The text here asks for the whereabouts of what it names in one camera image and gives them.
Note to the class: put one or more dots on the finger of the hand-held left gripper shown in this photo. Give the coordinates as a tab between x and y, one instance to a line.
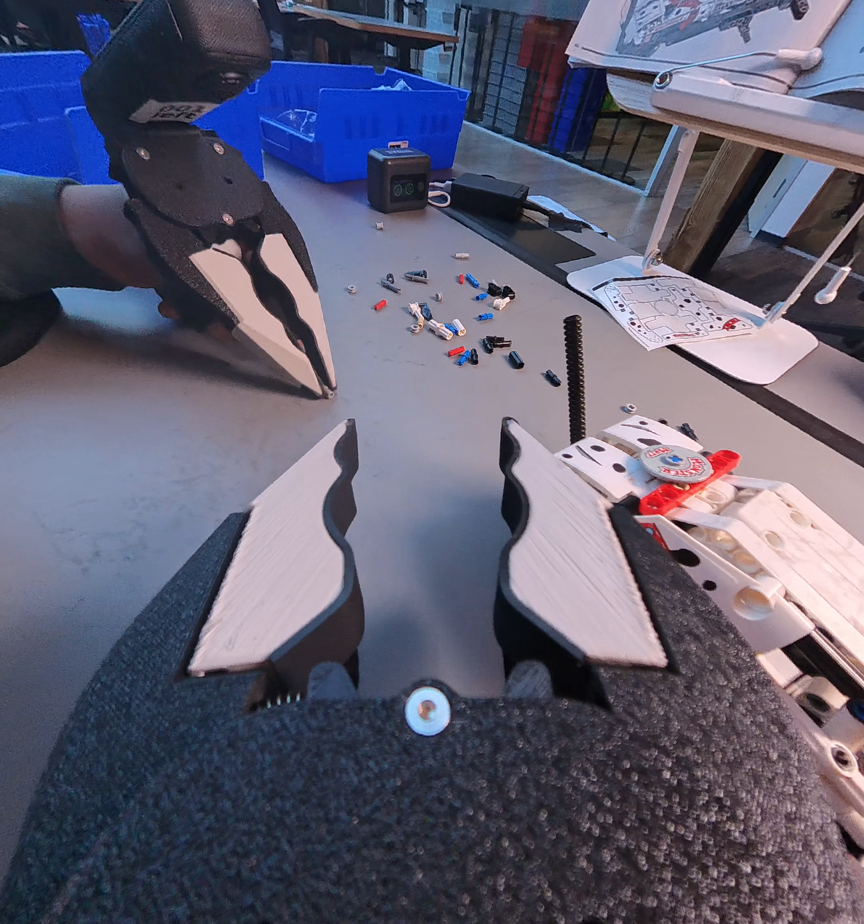
305	303
252	311

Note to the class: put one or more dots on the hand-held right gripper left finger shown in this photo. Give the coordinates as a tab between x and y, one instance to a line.
281	578

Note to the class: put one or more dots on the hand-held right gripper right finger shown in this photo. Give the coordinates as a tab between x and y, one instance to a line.
584	578

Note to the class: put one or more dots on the white toy truck chassis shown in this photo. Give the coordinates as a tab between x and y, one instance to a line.
779	563

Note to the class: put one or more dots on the black ribbed flexible rod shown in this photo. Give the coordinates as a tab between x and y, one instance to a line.
575	376

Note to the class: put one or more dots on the Lego instruction booklet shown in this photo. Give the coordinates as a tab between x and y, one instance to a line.
721	29

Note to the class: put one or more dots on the person's left forearm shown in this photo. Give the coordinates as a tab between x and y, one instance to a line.
14	231

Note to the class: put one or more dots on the grey desk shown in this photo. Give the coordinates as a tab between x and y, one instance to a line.
851	390
115	433

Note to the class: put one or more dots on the wooden background desk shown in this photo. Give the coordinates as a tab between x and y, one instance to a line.
389	26

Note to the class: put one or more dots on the person's left hand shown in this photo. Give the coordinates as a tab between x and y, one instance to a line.
108	238

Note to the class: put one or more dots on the scattered small building pieces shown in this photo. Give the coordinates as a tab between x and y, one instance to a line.
439	329

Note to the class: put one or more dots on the black box device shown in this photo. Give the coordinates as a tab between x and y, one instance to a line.
399	181

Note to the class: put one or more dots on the black power adapter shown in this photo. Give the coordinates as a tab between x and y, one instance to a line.
490	195

